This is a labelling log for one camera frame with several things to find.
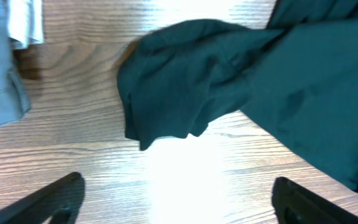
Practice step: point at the folded beige garment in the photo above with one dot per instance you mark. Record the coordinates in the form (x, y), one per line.
(25, 23)

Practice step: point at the black t-shirt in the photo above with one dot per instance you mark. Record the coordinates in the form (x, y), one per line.
(297, 79)

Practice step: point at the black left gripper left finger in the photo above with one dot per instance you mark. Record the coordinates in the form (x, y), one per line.
(59, 202)

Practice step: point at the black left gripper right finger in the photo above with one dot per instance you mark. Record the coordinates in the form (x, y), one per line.
(295, 204)

